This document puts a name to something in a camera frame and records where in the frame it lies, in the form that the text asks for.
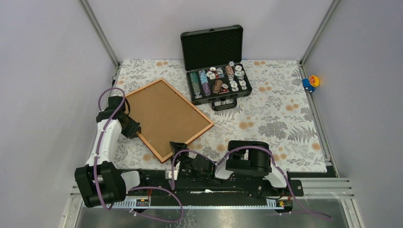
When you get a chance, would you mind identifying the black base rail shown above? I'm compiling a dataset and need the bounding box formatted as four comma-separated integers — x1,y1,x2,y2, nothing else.
88,168,305,209

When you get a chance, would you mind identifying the blue yellow toy car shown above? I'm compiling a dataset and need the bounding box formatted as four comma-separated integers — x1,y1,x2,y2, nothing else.
302,75,320,93

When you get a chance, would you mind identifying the orange wooden picture frame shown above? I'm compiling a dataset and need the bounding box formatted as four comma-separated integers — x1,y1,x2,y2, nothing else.
123,78,215,164

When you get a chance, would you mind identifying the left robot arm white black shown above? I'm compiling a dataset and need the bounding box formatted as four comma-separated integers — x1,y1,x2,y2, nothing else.
75,96,147,209

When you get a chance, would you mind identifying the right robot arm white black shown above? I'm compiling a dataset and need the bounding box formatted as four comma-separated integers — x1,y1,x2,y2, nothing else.
165,140,304,200

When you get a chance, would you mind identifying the blue poker chip stack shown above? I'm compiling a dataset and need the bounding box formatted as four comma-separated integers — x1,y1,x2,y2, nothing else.
198,70,209,85

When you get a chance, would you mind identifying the brown poker chip stack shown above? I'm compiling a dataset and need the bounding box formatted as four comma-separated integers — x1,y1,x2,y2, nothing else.
212,79,223,94

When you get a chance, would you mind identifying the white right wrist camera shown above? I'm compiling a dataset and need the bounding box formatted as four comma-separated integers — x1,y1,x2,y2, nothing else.
164,167,179,181

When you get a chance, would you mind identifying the purple poker chip stack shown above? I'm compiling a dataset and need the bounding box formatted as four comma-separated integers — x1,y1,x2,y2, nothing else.
202,83,211,97

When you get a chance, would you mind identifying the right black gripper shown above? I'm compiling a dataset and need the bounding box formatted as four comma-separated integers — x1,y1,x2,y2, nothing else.
168,141,206,179

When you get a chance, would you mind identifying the pink poker chip stack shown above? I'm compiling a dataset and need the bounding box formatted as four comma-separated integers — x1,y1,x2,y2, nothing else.
225,65,235,78

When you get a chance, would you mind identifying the brown cardboard backing board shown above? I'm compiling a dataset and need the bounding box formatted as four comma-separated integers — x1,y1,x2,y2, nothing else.
125,81,211,160

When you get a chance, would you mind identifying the black poker chip case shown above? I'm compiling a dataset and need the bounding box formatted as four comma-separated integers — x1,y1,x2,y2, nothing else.
180,25,252,111

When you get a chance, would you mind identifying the green poker chip stack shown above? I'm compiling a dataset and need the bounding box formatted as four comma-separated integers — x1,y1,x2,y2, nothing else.
190,72,201,97

